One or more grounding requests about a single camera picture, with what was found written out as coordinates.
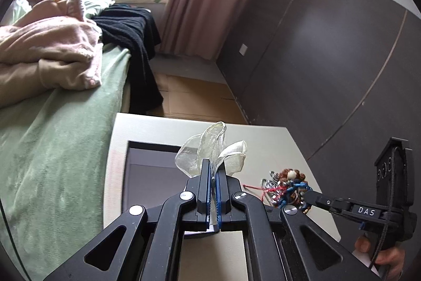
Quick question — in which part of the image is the person's right hand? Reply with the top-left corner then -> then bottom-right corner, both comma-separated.
355,236 -> 405,280

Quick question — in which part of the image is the white wall switch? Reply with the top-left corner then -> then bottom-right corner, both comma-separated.
239,43 -> 248,56

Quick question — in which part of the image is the black jewelry box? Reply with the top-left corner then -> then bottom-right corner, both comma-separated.
121,141 -> 188,211

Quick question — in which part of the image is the green bed blanket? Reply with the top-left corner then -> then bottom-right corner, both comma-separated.
0,0 -> 133,281

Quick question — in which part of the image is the silver chain necklace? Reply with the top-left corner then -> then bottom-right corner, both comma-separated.
260,170 -> 284,206

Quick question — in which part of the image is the brown rudraksha bead bracelet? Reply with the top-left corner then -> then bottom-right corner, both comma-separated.
275,167 -> 313,215

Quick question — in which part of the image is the red string bracelet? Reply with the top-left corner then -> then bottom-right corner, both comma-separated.
242,183 -> 284,203

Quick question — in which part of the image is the pink fleece blanket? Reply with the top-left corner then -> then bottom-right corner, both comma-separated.
1,0 -> 103,107

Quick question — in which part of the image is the black knitted garment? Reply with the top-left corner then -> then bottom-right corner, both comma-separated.
92,4 -> 163,115

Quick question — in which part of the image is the clear plastic bag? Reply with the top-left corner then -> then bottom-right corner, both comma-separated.
175,121 -> 248,178

